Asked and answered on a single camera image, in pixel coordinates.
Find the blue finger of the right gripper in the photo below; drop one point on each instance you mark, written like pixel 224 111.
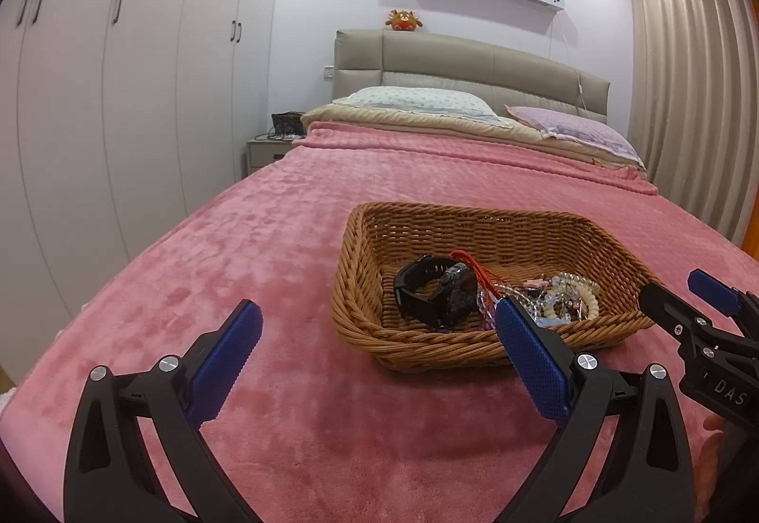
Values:
pixel 712 291
pixel 664 308

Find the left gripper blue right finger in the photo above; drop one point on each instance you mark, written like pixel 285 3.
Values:
pixel 544 378

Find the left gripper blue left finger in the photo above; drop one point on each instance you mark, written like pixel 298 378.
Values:
pixel 215 360

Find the silver flower charm jewelry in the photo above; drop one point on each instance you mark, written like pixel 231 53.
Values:
pixel 568 286

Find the black wrist watch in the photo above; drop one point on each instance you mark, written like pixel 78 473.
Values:
pixel 437 291

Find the light blue plastic headband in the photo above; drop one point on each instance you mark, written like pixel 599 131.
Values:
pixel 550 322

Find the right hand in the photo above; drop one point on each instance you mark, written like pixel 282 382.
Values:
pixel 709 457

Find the brown wicker basket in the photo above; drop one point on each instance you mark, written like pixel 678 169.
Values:
pixel 380 238

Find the lilac pillow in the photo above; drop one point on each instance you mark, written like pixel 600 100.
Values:
pixel 568 127

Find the grey bedside table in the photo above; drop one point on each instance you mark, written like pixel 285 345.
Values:
pixel 266 150

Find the beige quilt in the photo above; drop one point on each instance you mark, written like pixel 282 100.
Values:
pixel 503 131

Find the dark bag on nightstand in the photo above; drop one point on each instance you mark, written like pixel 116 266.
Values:
pixel 288 125

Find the beige padded headboard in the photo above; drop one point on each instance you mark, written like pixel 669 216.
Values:
pixel 500 76

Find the beige curtain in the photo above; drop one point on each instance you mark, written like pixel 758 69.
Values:
pixel 694 117

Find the white dotted pillow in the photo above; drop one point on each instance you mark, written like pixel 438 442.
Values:
pixel 422 100

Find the white wardrobe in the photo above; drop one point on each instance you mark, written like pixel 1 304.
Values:
pixel 119 118

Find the orange plush toy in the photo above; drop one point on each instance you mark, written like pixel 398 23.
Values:
pixel 403 21

